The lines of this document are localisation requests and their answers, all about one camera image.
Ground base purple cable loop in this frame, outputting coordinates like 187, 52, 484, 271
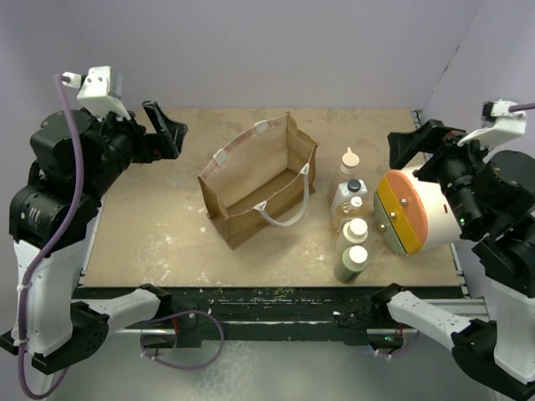
140, 309, 226, 371

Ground clear amber liquid bottle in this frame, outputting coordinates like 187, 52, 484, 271
330, 195, 368, 233

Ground aluminium frame rail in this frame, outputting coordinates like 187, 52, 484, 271
411, 109, 494, 335

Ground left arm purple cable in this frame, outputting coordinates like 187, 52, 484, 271
16, 74, 84, 398

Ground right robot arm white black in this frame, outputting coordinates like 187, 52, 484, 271
371, 119, 534, 400

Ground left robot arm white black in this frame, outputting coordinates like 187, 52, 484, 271
1, 101, 188, 374

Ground brown burlap canvas bag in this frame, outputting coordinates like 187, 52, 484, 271
197, 113, 318, 250

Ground white bottle with black cap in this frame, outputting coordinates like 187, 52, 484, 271
330, 179, 368, 217

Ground beige jar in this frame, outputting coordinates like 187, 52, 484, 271
334, 246, 369, 283

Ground tan pump lotion bottle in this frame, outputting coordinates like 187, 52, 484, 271
338, 147, 360, 180

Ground cream round bottle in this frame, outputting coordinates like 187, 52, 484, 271
335, 218, 369, 254

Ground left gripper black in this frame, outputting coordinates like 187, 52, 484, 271
80, 100, 186, 201

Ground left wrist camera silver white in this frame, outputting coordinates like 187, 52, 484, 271
62, 66, 131, 122

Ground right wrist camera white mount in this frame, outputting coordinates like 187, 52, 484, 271
457, 99, 530, 150

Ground cream cylinder with orange lid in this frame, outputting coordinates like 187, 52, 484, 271
373, 166, 461, 256

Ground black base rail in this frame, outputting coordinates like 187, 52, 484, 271
70, 286, 421, 348

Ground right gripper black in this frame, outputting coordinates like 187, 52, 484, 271
388, 115, 503, 231

